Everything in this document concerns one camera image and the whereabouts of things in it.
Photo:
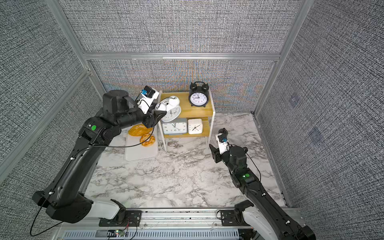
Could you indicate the sesame seeded bread loaf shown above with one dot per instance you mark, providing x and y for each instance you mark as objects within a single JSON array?
[{"x": 139, "y": 130}]

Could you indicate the white twin-bell alarm clock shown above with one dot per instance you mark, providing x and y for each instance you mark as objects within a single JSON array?
[{"x": 172, "y": 106}]

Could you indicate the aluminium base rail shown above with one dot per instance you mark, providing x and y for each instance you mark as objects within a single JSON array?
[{"x": 172, "y": 224}]

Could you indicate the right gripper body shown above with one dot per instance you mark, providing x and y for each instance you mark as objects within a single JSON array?
[{"x": 226, "y": 158}]

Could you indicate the black twin-bell alarm clock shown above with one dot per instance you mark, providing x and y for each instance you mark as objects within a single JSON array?
[{"x": 199, "y": 94}]

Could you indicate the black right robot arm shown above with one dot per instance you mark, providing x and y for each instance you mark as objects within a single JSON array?
[{"x": 258, "y": 192}]

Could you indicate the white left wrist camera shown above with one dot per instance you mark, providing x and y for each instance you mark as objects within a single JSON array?
[{"x": 146, "y": 97}]

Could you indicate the white square alarm clock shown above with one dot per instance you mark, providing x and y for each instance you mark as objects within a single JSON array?
[{"x": 195, "y": 126}]

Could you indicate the grey rectangular alarm clock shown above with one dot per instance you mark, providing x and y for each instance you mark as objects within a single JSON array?
[{"x": 176, "y": 127}]

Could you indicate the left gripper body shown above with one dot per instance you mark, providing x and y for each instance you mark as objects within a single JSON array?
[{"x": 149, "y": 120}]

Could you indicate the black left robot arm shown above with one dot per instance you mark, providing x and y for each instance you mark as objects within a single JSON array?
[{"x": 62, "y": 198}]

